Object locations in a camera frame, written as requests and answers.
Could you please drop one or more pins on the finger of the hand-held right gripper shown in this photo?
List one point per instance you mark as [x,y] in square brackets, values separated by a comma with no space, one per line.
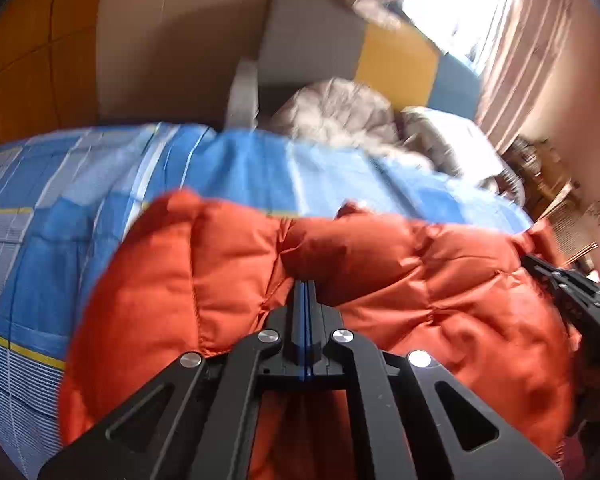
[560,280]

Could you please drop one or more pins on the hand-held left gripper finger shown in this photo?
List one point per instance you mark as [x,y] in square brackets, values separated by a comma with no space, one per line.
[312,310]
[300,310]

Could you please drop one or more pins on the orange puffer jacket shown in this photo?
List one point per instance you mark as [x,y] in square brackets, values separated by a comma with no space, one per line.
[430,290]

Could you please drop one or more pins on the rattan wooden chair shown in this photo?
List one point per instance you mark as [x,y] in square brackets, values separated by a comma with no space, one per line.
[570,220]

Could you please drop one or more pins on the grey ruffled cushion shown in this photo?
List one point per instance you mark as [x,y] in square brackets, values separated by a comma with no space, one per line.
[505,185]

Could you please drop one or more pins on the white printed pillow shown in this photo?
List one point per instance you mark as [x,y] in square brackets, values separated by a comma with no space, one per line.
[455,140]

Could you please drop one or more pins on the grey quilted blanket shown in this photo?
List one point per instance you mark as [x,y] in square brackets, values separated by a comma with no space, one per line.
[340,110]

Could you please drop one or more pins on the plain white pillow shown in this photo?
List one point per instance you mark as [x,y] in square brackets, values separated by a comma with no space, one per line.
[242,95]

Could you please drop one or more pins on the blue plaid bed sheet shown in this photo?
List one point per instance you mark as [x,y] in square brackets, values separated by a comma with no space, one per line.
[80,240]

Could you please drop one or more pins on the grey yellow blue headboard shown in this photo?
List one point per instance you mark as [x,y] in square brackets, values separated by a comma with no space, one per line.
[395,60]

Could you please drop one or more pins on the bright window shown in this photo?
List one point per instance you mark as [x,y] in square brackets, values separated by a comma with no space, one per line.
[460,0]

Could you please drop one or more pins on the orange wooden wardrobe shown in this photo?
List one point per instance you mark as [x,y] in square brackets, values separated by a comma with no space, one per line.
[35,45]

